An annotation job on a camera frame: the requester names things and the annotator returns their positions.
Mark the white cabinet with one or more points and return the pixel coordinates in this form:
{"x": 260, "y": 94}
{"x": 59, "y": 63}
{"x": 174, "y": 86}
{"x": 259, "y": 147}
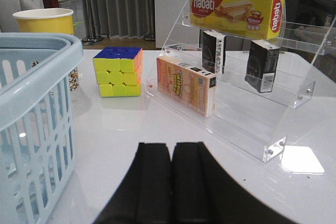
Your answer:
{"x": 170, "y": 16}

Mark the light blue plastic basket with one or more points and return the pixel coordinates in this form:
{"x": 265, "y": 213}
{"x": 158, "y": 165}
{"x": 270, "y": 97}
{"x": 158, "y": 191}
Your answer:
{"x": 37, "y": 137}

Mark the grey curtain with red band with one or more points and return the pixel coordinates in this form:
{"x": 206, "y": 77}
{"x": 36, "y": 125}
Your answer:
{"x": 118, "y": 18}

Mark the yellow paper cup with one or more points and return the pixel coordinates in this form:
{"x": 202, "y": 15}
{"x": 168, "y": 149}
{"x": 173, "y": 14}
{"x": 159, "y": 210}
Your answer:
{"x": 49, "y": 20}

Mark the orange snack box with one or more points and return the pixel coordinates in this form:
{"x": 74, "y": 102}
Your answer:
{"x": 192, "y": 86}

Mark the clear acrylic display shelf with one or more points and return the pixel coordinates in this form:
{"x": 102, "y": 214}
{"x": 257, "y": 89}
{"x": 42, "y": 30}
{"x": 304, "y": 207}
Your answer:
{"x": 302, "y": 100}

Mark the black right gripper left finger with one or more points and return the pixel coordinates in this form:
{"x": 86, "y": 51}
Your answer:
{"x": 144, "y": 195}

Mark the yellow nabati wafer box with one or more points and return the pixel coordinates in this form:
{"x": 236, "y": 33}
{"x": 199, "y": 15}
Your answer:
{"x": 256, "y": 19}

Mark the colourful puzzle cube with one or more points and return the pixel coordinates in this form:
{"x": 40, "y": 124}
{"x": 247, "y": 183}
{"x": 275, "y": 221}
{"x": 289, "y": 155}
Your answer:
{"x": 119, "y": 71}

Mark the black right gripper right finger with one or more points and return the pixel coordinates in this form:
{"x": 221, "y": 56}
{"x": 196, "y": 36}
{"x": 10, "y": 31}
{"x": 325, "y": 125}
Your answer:
{"x": 203, "y": 192}

